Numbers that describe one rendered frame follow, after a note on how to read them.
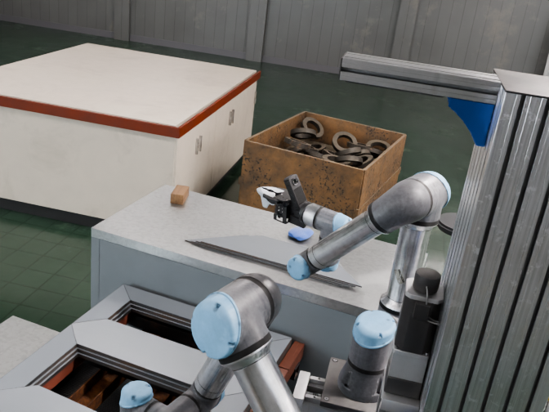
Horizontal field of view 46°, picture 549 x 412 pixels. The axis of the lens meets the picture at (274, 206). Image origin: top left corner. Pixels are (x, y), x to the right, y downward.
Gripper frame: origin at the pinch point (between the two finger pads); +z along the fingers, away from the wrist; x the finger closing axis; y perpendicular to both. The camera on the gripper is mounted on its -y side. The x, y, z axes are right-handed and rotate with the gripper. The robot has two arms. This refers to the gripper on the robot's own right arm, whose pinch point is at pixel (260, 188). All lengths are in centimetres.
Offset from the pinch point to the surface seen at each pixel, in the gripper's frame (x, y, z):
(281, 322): 7, 59, -6
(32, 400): -80, 49, 22
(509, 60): 971, 211, 242
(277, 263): 17.2, 41.5, 4.9
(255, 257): 14.4, 40.9, 13.8
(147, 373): -46, 56, 10
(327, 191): 191, 111, 96
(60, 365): -63, 54, 33
